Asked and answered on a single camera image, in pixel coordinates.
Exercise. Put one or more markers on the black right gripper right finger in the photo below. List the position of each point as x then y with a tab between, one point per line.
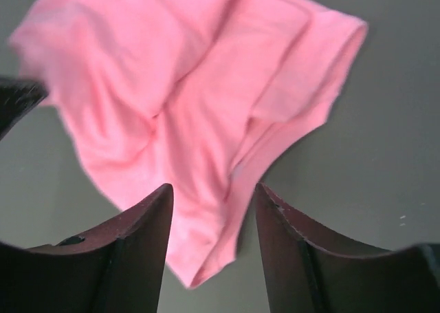
311	268

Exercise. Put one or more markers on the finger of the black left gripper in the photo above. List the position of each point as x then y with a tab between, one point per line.
18	97

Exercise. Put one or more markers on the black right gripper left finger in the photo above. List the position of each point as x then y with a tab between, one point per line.
116	266

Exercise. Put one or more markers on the light pink t shirt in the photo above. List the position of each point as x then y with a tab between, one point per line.
201	94

